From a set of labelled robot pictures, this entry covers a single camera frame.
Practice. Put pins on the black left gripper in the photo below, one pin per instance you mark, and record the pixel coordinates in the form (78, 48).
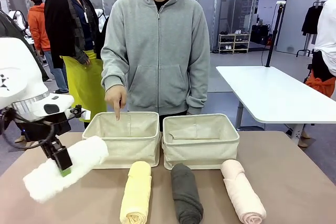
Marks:
(36, 129)

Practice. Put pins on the white towel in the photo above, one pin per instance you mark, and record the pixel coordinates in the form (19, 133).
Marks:
(39, 184)

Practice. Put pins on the yellow towel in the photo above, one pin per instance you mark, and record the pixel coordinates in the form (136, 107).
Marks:
(136, 192)

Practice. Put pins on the pink towel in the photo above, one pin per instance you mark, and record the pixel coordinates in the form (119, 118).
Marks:
(241, 192)

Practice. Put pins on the person's right forearm grey sleeve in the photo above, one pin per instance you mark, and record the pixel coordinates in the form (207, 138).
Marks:
(113, 72)

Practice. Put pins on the person's left forearm grey sleeve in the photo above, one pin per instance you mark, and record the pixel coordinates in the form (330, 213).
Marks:
(200, 87)

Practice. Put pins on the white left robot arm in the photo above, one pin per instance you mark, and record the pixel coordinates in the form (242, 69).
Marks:
(15, 72)

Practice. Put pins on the person's right hand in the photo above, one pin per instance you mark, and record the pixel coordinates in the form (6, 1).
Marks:
(115, 98)

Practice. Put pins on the beige fabric basket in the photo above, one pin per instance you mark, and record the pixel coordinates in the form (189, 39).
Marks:
(126, 150)
(199, 153)

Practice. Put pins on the person with yellow apron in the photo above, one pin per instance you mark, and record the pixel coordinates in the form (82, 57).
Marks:
(78, 77)

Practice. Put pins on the dark grey rolled towel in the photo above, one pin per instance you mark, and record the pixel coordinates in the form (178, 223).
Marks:
(186, 195)

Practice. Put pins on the person in orange hoodie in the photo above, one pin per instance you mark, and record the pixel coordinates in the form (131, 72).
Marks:
(38, 30)

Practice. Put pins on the person in grey hoodie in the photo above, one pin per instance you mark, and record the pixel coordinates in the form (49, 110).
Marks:
(157, 51)

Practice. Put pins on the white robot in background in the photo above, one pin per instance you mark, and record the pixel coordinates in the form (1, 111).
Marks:
(17, 16)

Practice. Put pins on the wooden shoe rack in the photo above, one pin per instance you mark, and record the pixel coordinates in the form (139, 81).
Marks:
(233, 43)

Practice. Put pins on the white table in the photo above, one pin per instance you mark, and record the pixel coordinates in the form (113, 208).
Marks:
(270, 90)

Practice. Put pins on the black equipment case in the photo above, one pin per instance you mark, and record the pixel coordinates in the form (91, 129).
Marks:
(260, 33)

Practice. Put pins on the orange cloth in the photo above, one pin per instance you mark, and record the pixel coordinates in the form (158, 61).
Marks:
(323, 86)

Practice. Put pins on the black garment on clothes rack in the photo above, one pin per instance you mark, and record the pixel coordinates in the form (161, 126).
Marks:
(311, 22)

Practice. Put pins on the person in white shirt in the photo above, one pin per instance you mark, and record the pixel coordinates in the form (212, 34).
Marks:
(328, 30)

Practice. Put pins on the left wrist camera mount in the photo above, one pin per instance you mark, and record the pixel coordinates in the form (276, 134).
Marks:
(78, 112)

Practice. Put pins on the black camera tripod pole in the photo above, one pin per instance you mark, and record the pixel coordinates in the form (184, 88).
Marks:
(273, 35)

